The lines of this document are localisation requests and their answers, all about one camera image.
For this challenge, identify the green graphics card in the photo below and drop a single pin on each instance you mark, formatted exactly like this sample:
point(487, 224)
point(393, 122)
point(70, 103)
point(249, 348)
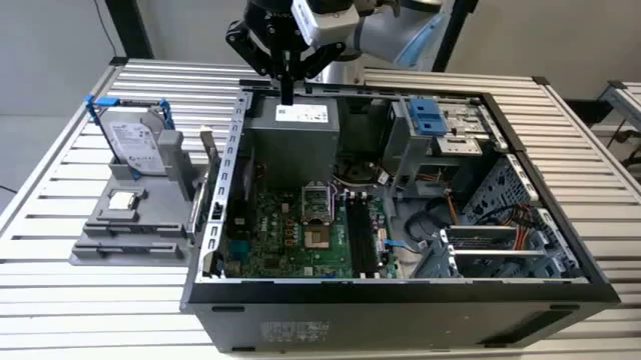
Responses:
point(213, 180)

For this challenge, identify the adjacent aluminium slat table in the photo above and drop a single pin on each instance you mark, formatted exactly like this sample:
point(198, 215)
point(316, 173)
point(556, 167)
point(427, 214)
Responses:
point(622, 97)

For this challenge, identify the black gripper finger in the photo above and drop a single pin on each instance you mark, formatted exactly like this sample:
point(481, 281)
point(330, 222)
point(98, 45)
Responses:
point(250, 52)
point(321, 60)

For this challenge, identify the black open PC case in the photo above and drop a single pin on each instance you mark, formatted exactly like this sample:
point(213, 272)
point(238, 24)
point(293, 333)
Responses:
point(350, 322)

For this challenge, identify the RAM memory stick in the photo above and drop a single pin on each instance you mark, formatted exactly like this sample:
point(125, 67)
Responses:
point(130, 246)
point(135, 226)

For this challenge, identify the black upright frame post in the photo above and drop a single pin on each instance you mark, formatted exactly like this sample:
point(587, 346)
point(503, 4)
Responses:
point(453, 37)
point(130, 26)

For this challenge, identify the grey parts rack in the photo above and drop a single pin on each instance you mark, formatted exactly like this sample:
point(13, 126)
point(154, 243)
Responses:
point(161, 210)

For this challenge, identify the CPU socket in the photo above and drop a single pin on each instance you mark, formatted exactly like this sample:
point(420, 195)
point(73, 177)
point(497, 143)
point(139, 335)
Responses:
point(318, 236)

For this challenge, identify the grey power supply unit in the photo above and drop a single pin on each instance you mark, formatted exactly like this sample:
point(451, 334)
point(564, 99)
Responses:
point(296, 150)

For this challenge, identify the metal disk bay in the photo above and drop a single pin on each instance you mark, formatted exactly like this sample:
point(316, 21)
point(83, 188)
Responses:
point(496, 252)

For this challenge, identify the hard disk in blue carrier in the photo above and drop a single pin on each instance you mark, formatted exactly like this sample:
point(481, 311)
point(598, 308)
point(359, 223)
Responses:
point(130, 142)

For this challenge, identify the black RAM slot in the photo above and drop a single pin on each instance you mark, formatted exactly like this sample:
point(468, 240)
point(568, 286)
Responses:
point(352, 236)
point(371, 236)
point(364, 236)
point(359, 236)

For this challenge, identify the blue video port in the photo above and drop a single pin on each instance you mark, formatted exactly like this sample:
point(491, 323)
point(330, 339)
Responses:
point(241, 251)

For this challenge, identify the silver CPU chip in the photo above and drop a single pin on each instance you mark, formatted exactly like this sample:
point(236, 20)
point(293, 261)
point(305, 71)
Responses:
point(122, 200)

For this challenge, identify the green motherboard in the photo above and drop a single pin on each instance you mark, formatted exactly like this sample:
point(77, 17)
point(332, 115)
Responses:
point(325, 258)

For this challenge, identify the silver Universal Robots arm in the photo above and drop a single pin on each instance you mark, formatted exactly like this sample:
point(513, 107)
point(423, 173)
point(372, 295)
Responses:
point(381, 30)

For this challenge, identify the blue plastic drive latch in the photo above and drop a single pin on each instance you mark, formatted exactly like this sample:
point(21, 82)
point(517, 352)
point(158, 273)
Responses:
point(425, 116)

